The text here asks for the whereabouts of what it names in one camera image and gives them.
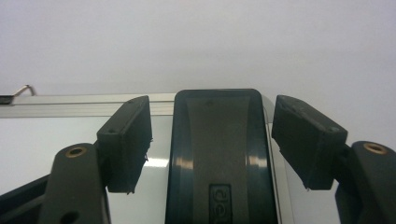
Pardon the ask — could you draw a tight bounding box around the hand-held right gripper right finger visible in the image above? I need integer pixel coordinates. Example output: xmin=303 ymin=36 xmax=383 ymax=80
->
xmin=271 ymin=94 xmax=396 ymax=224

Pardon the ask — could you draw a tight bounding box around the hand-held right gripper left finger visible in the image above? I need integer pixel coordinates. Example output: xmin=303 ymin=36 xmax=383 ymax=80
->
xmin=36 ymin=94 xmax=154 ymax=224

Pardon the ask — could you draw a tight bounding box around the black whiteboard eraser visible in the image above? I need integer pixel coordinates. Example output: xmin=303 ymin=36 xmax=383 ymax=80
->
xmin=164 ymin=88 xmax=280 ymax=224

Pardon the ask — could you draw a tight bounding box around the metal-framed whiteboard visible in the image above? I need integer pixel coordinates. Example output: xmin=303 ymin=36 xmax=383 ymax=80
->
xmin=0 ymin=84 xmax=297 ymax=224

